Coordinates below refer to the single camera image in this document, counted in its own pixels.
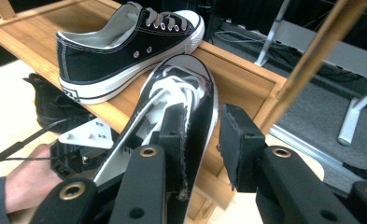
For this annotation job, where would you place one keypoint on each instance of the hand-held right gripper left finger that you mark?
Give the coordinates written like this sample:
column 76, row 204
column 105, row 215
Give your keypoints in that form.
column 175, row 149

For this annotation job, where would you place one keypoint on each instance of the grey metal floor rail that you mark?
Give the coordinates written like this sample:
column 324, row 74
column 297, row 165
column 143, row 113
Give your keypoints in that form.
column 312, row 152

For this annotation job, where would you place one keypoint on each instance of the black white canvas sneaker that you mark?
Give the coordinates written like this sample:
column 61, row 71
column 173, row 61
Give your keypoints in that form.
column 109, row 62
column 201, row 124

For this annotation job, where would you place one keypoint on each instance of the wooden three-tier shoe rack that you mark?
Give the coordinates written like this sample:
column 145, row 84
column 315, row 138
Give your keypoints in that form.
column 243, row 81

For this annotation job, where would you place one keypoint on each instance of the black leather shoe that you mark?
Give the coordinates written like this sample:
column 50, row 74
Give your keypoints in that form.
column 53, row 105

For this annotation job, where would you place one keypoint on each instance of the grey metal stand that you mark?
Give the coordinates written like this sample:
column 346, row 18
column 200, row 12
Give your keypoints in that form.
column 270, row 40

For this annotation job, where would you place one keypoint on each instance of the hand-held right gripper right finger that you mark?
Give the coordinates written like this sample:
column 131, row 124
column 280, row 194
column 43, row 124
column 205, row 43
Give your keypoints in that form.
column 242, row 149

